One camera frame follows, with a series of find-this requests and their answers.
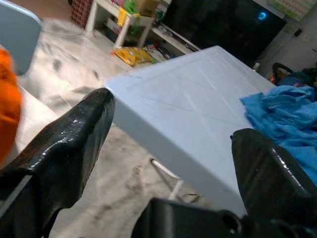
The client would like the white side table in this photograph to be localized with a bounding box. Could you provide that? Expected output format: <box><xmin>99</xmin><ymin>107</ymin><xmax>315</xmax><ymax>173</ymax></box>
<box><xmin>85</xmin><ymin>0</ymin><xmax>156</xmax><ymax>50</ymax></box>

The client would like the light blue garment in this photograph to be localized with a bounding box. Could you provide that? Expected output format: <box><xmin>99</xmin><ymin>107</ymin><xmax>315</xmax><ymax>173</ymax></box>
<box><xmin>239</xmin><ymin>85</ymin><xmax>317</xmax><ymax>184</ymax></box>

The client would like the cardboard box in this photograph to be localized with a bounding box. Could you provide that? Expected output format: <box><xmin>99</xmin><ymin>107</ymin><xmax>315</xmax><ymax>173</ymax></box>
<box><xmin>137</xmin><ymin>0</ymin><xmax>159</xmax><ymax>14</ymax></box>

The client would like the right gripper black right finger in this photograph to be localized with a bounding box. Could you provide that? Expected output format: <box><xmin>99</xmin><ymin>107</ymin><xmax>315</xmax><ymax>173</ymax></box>
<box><xmin>229</xmin><ymin>127</ymin><xmax>317</xmax><ymax>224</ymax></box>

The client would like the orange garment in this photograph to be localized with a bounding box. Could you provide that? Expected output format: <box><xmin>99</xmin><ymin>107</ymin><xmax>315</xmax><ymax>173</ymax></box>
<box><xmin>0</xmin><ymin>47</ymin><xmax>23</xmax><ymax>171</ymax></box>

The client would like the black television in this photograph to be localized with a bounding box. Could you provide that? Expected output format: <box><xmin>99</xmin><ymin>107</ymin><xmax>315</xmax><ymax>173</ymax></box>
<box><xmin>162</xmin><ymin>0</ymin><xmax>288</xmax><ymax>68</ymax></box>

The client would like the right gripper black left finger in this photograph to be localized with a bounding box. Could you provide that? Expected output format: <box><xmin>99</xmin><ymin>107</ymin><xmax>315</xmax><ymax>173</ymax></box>
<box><xmin>0</xmin><ymin>88</ymin><xmax>116</xmax><ymax>238</ymax></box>

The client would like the white TV console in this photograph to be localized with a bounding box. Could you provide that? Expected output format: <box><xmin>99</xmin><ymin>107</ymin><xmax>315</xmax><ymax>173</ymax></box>
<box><xmin>148</xmin><ymin>24</ymin><xmax>202</xmax><ymax>57</ymax></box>

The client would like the yellow toy mat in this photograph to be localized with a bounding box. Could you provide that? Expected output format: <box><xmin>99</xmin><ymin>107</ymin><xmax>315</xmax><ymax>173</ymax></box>
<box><xmin>113</xmin><ymin>46</ymin><xmax>155</xmax><ymax>67</ymax></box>

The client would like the white folding table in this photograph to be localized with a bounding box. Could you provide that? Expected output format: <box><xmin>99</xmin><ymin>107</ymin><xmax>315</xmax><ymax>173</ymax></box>
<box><xmin>104</xmin><ymin>45</ymin><xmax>282</xmax><ymax>218</ymax></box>

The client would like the black handled basket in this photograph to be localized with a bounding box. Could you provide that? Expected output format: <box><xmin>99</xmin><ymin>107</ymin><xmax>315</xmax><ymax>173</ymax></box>
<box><xmin>271</xmin><ymin>62</ymin><xmax>317</xmax><ymax>87</ymax></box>

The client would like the green toy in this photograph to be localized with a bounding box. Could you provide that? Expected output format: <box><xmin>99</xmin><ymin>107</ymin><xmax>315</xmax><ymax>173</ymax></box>
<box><xmin>123</xmin><ymin>0</ymin><xmax>139</xmax><ymax>13</ymax></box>

